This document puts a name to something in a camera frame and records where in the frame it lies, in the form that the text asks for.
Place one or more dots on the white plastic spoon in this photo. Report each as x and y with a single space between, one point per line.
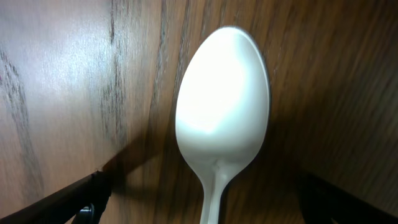
222 112

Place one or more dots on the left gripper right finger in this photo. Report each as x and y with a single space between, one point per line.
322 202

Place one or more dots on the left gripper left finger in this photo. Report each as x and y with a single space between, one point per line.
82 202

